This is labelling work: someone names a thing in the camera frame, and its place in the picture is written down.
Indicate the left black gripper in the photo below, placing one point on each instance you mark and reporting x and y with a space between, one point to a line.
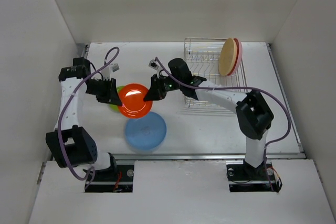
111 95

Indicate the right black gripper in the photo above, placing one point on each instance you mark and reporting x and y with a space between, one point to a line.
156 92

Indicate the green plate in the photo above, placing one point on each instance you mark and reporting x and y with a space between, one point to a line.
115 107

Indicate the orange plate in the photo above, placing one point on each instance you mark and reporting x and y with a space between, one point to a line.
133 106

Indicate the blue plate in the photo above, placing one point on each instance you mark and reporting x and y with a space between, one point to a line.
145 134

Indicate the tan beige plate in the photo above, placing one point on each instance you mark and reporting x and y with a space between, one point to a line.
227 57

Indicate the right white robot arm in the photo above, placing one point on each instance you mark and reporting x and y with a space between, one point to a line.
252 111

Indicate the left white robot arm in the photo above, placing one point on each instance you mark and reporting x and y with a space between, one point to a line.
69 143

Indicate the pink plate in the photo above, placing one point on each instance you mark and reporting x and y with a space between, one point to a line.
238 58

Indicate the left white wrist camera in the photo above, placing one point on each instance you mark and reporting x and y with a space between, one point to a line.
109 70

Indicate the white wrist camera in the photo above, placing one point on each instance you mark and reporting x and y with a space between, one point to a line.
109 70
153 64

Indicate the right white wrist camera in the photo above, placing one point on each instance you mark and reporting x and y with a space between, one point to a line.
153 64

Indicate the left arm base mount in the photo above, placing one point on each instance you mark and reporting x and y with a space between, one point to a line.
112 181

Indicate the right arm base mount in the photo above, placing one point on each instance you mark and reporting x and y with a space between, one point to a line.
245 178

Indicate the aluminium table rail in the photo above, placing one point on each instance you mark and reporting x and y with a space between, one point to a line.
195 129

